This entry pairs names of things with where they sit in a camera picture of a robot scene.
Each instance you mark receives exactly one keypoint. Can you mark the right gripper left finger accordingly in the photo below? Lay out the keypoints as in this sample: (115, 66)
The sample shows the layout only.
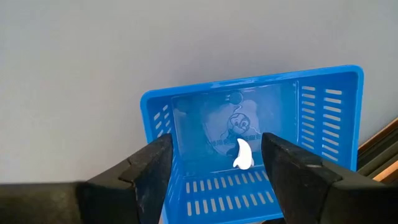
(93, 202)

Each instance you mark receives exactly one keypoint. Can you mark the grey-blue table mat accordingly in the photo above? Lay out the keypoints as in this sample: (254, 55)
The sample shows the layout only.
(93, 77)

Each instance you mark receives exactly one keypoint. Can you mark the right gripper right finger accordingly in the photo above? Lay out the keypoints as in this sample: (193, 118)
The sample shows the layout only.
(311, 193)

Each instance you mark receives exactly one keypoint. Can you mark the blue plastic basket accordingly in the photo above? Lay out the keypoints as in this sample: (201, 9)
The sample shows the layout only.
(326, 124)

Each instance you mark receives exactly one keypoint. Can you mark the small white ghost figure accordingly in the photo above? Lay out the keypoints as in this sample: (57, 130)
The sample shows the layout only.
(244, 155)

